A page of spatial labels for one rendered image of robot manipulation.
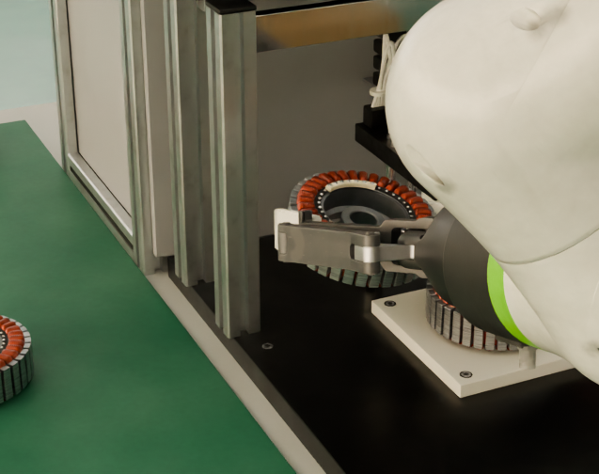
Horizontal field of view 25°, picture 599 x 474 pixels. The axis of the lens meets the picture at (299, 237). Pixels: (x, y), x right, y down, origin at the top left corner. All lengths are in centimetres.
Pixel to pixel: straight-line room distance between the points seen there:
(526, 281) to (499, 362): 44
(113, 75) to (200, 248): 20
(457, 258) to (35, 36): 374
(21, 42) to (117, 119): 309
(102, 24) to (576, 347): 77
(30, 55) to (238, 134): 324
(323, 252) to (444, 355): 25
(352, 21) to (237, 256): 21
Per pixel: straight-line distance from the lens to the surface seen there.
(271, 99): 127
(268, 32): 107
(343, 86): 130
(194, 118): 118
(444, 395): 108
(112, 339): 120
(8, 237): 139
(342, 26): 109
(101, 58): 136
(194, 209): 120
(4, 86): 404
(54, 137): 163
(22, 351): 113
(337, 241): 87
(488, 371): 109
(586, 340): 67
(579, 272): 65
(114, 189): 140
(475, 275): 77
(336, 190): 102
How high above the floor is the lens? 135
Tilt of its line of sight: 26 degrees down
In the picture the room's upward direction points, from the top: straight up
